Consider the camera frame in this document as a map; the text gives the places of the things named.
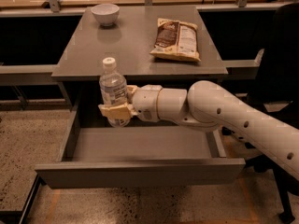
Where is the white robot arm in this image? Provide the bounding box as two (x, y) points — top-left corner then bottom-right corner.
(99, 80), (299, 179)

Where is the open grey top drawer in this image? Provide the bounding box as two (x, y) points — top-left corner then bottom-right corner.
(35, 87), (247, 189)

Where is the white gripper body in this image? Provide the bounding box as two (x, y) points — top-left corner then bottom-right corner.
(132, 85), (162, 122)

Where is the grey drawer cabinet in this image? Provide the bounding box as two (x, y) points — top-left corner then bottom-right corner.
(52, 6), (227, 119)

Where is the brown and yellow snack bag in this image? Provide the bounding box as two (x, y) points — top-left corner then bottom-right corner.
(150, 18), (200, 62)

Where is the white ceramic bowl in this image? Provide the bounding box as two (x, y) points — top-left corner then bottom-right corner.
(91, 4), (120, 26)

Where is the black office chair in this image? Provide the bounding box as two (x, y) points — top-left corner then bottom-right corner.
(245, 2), (299, 224)

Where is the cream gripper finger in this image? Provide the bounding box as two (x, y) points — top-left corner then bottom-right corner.
(98, 103), (137, 119)
(127, 85), (137, 102)

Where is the clear plastic water bottle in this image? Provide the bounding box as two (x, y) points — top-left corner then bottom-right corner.
(98, 57), (131, 128)

